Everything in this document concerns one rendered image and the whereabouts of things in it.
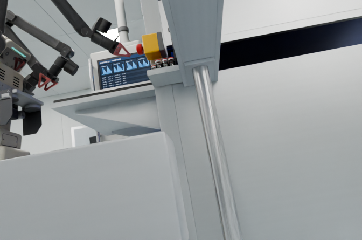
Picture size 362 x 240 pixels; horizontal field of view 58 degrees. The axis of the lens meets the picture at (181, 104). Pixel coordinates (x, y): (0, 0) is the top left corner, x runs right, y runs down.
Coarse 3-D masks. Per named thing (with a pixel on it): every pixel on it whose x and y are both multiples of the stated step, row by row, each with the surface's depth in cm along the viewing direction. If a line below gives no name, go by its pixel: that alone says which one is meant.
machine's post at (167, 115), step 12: (144, 0) 129; (156, 0) 128; (144, 12) 127; (156, 12) 127; (144, 24) 126; (156, 24) 126; (156, 96) 119; (168, 96) 118; (168, 108) 117; (168, 120) 116; (168, 132) 115; (180, 144) 114; (180, 156) 113; (180, 168) 112; (180, 180) 111; (192, 216) 108; (192, 228) 107
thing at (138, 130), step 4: (128, 128) 179; (132, 128) 178; (136, 128) 178; (140, 128) 178; (144, 128) 178; (148, 128) 178; (152, 128) 177; (112, 132) 179; (116, 132) 179; (120, 132) 178; (124, 132) 178; (128, 132) 178; (132, 132) 178; (136, 132) 178; (140, 132) 178; (144, 132) 177; (148, 132) 177; (152, 132) 177; (128, 136) 180
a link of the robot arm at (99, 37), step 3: (96, 30) 163; (99, 30) 160; (93, 33) 159; (96, 33) 159; (99, 33) 160; (93, 36) 159; (96, 36) 159; (99, 36) 159; (102, 36) 160; (90, 39) 160; (93, 39) 159; (96, 39) 159; (99, 39) 159; (93, 42) 161; (96, 42) 160; (99, 42) 160; (99, 45) 162
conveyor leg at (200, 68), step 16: (192, 64) 95; (208, 64) 97; (208, 80) 96; (208, 96) 95; (208, 112) 93; (208, 128) 92; (208, 144) 92; (224, 160) 90; (224, 176) 89; (224, 192) 88; (224, 208) 87; (224, 224) 86
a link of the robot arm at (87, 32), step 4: (96, 20) 160; (100, 20) 159; (104, 20) 159; (96, 24) 158; (100, 24) 159; (104, 24) 159; (108, 24) 160; (84, 28) 154; (92, 28) 160; (100, 28) 159; (104, 28) 159; (108, 28) 161; (84, 32) 155; (88, 32) 156; (92, 32) 156; (88, 36) 156
